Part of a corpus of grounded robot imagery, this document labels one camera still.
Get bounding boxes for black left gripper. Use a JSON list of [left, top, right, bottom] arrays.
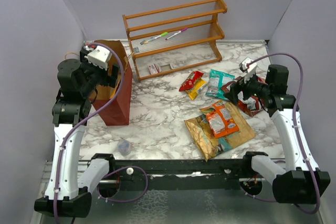
[[81, 49, 120, 97]]

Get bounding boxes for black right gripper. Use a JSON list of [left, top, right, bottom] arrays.
[[224, 69, 271, 104]]

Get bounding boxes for dark red chips bag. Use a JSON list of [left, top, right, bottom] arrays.
[[221, 76, 266, 116]]

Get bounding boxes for brown and red paper bag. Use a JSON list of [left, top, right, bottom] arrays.
[[89, 40, 133, 126]]

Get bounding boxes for gold brown chips bag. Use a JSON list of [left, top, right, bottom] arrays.
[[184, 100, 256, 161]]

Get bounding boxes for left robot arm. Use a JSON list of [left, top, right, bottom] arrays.
[[34, 42, 124, 223]]

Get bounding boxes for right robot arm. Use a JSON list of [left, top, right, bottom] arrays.
[[225, 63, 330, 205]]

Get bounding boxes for teal mint candy bag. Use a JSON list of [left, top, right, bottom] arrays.
[[205, 69, 235, 100]]

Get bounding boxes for orange Fox's candy bag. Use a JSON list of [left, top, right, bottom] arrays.
[[200, 100, 239, 138]]

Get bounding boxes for red yellow snack packet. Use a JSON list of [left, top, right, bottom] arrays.
[[179, 71, 207, 100]]

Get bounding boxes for red white staples box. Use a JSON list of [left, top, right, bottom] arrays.
[[148, 63, 162, 75]]

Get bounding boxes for wooden three-tier rack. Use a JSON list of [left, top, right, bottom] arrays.
[[122, 0, 228, 81]]

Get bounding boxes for green capped marker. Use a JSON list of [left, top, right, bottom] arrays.
[[140, 32, 168, 45]]

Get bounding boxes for pink capped marker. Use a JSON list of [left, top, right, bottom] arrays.
[[165, 28, 188, 40]]

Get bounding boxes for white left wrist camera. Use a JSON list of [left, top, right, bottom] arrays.
[[88, 46, 111, 71]]

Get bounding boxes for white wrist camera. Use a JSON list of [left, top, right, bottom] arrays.
[[88, 46, 111, 71], [239, 57, 257, 79]]

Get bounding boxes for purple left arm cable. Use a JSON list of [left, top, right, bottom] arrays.
[[52, 42, 124, 218]]

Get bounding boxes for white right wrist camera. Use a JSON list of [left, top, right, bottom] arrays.
[[239, 57, 257, 79]]

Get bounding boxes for black base frame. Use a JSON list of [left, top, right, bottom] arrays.
[[91, 154, 260, 191]]

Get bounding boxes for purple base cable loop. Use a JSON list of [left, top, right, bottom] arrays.
[[96, 165, 149, 204]]

